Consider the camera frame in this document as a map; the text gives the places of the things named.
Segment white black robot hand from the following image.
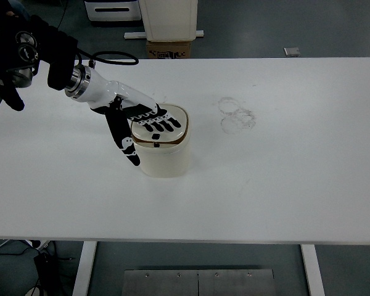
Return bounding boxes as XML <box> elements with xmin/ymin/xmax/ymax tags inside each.
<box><xmin>65</xmin><ymin>65</ymin><xmax>181</xmax><ymax>166</ymax></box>

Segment cream trash can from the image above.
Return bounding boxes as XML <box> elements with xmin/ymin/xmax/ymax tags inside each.
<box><xmin>131</xmin><ymin>104</ymin><xmax>191</xmax><ymax>178</ymax></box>

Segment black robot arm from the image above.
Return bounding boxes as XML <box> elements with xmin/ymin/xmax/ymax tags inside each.
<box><xmin>0</xmin><ymin>1</ymin><xmax>181</xmax><ymax>166</ymax></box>

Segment cardboard box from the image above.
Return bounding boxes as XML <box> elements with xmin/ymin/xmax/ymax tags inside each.
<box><xmin>146</xmin><ymin>41</ymin><xmax>192</xmax><ymax>59</ymax></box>

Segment white metal bar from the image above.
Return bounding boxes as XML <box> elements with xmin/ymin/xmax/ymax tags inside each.
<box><xmin>123</xmin><ymin>30</ymin><xmax>205</xmax><ymax>42</ymax></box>

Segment white grey appliance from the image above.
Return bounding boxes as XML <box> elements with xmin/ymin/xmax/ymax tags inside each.
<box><xmin>84</xmin><ymin>1</ymin><xmax>142</xmax><ymax>22</ymax></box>

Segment small grey floor plate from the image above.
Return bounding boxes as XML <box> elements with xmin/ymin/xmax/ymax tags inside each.
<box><xmin>283</xmin><ymin>47</ymin><xmax>301</xmax><ymax>57</ymax></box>

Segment white left table leg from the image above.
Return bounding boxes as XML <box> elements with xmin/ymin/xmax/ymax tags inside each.
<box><xmin>72</xmin><ymin>241</ymin><xmax>97</xmax><ymax>296</ymax></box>

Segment white table leg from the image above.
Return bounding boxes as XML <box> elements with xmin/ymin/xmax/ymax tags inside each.
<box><xmin>72</xmin><ymin>241</ymin><xmax>97</xmax><ymax>296</ymax></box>
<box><xmin>300</xmin><ymin>244</ymin><xmax>326</xmax><ymax>296</ymax></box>

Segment seated person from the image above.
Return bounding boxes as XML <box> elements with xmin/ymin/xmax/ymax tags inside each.
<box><xmin>7</xmin><ymin>0</ymin><xmax>30</xmax><ymax>20</ymax></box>

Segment white right table leg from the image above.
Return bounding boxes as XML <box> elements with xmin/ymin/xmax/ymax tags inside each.
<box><xmin>300</xmin><ymin>244</ymin><xmax>326</xmax><ymax>296</ymax></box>

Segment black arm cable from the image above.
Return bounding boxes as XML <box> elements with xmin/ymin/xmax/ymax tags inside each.
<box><xmin>75</xmin><ymin>51</ymin><xmax>140</xmax><ymax>67</ymax></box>

